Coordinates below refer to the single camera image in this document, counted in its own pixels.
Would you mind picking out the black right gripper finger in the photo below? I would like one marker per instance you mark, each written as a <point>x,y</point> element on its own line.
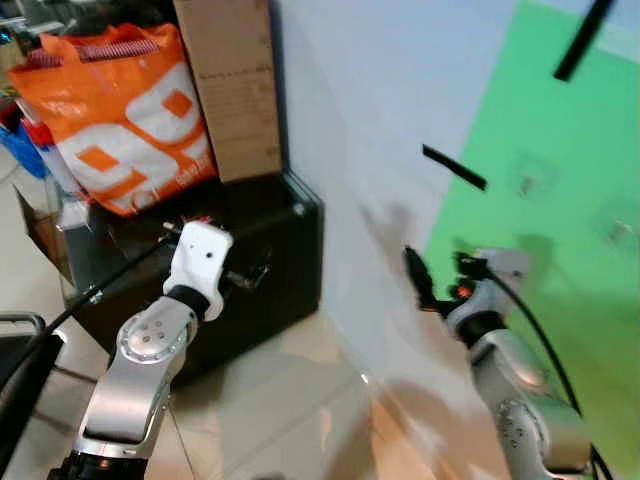
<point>416,275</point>

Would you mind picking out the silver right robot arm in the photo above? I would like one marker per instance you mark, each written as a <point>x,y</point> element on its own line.
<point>520,400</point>

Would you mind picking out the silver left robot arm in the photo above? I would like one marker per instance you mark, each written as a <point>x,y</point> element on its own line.
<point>135,380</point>

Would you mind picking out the black equipment case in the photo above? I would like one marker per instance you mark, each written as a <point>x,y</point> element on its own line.
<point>270,270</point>

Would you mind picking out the short black tape strip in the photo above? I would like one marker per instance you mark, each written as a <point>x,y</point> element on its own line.
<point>455,167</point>

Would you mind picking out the brown cardboard box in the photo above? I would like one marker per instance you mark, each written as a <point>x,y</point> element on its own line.
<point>235,90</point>

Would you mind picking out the orange white shopping bag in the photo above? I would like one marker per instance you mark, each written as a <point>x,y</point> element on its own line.
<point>120,120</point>

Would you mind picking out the white red blue bottle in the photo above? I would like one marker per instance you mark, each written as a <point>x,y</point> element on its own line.
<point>55,165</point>

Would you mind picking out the black chair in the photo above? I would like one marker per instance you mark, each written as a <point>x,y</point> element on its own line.
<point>25,375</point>

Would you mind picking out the blue plastic bag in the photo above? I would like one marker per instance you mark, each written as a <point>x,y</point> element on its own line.
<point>20,150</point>

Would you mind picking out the long black tape strip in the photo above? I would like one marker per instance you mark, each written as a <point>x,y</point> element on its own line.
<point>583,40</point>

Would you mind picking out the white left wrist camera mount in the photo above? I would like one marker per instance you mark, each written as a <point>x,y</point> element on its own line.
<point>200,262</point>

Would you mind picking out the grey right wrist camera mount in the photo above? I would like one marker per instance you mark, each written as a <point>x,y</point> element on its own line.
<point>508,268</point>

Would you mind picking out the green wall sheet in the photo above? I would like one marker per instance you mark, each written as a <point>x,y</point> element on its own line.
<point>560,250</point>

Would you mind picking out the clear adhesive wall hook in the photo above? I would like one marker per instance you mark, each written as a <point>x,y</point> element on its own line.
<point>616,230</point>
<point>523,182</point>

